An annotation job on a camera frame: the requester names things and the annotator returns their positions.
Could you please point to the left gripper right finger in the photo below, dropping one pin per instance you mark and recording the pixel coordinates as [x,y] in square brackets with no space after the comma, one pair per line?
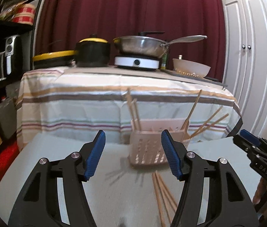
[228,201]

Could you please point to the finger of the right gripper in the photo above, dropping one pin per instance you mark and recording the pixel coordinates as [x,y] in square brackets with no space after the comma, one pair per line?
[244,145]
[250,137]

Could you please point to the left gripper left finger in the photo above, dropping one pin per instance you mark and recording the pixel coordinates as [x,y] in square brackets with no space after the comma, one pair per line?
[53,194]

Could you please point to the wooden chopstick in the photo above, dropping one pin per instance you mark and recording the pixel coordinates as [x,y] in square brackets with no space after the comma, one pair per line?
[205,123]
[208,126]
[169,194]
[159,205]
[191,111]
[166,201]

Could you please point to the white cabinet doors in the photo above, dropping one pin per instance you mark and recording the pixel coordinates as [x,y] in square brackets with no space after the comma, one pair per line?
[245,72]

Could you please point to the cream colander bowl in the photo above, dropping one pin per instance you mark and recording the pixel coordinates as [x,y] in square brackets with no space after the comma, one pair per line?
[190,68]

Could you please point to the pink perforated utensil holder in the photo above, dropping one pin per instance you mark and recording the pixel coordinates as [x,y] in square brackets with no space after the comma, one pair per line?
[145,148]

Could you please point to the striped tablecloth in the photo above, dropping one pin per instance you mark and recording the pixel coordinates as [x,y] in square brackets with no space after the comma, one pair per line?
[77,102]

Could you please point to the chopstick in holder right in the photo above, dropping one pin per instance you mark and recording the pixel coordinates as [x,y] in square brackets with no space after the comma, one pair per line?
[135,105]

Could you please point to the chopstick in holder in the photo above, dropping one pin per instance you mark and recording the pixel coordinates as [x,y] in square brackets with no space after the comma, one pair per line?
[130,106]
[135,105]

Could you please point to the white electric hot plate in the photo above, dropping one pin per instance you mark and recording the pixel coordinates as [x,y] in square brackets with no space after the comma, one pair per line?
[137,63]

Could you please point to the chopstick in holder left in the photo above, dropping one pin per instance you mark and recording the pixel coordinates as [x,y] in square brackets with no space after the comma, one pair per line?
[130,106]

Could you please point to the stainless steel frying pan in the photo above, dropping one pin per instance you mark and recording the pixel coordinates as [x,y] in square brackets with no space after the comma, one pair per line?
[138,45]

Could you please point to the yellow rimmed black pan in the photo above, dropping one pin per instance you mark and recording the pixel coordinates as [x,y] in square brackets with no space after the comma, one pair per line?
[53,59]

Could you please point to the black silver appliance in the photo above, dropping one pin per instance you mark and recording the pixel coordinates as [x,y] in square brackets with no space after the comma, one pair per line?
[11,52]

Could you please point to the black pot yellow lid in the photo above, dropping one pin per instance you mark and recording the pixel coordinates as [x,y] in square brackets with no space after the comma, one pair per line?
[92,52]

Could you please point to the red white tape roll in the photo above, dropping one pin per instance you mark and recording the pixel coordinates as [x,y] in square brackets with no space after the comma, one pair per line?
[25,14]

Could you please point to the dark red curtain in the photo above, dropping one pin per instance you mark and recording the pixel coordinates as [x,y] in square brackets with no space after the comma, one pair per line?
[63,23]

